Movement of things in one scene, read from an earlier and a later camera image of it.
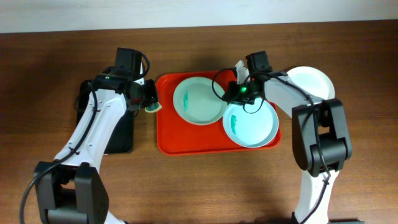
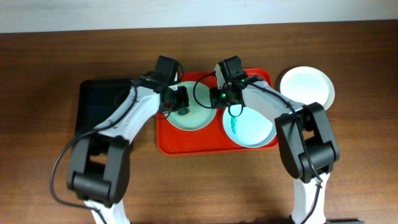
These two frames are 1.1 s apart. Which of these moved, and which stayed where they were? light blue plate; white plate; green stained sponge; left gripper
Moved: left gripper; green stained sponge
Stayed: light blue plate; white plate
